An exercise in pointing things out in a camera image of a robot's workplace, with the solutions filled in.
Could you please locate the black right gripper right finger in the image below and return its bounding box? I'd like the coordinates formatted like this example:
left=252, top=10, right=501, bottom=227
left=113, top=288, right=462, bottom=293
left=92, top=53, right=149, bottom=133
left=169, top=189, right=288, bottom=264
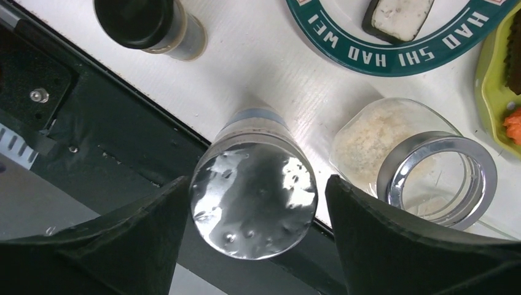
left=325, top=175, right=520, bottom=294

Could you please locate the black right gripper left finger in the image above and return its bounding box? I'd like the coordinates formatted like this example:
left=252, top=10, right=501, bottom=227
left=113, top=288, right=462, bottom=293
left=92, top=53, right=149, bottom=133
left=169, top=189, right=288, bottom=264
left=1, top=176, right=190, bottom=294

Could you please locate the silver lid blue shaker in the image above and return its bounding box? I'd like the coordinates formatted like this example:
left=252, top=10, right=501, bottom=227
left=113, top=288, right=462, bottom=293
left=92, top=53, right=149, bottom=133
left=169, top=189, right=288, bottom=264
left=189, top=106, right=318, bottom=261

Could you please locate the glass jar left chrome rim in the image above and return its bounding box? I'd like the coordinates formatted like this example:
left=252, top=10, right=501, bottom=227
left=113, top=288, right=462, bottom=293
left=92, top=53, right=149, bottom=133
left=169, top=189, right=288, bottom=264
left=329, top=98, right=498, bottom=230

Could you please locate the orange fried nugget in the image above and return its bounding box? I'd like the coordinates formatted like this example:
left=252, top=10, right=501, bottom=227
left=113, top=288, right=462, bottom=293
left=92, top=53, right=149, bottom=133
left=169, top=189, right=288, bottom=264
left=503, top=107, right=520, bottom=145

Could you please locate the green dotted small plate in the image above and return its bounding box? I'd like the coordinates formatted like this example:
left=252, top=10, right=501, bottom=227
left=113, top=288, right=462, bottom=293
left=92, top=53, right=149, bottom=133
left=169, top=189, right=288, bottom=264
left=474, top=1, right=520, bottom=159

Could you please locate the black lid spice jar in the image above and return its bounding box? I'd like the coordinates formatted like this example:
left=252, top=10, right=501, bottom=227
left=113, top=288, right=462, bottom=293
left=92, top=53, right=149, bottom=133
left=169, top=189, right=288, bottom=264
left=93, top=0, right=208, bottom=61

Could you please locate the white sushi roll piece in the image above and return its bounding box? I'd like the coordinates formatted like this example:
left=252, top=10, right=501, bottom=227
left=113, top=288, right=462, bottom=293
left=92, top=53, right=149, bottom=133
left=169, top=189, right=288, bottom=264
left=362, top=0, right=434, bottom=44

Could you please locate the teal rimmed white plate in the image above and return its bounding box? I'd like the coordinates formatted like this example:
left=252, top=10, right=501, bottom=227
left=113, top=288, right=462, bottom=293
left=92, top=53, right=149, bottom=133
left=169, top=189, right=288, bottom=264
left=288, top=1, right=517, bottom=77

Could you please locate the dark sea cucumber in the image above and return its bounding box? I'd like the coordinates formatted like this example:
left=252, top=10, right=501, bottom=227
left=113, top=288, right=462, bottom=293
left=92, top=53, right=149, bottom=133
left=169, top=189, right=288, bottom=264
left=504, top=10, right=520, bottom=95

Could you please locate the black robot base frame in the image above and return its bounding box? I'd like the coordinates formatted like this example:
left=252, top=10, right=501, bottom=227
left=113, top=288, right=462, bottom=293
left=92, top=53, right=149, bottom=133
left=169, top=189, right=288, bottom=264
left=1, top=1, right=346, bottom=294

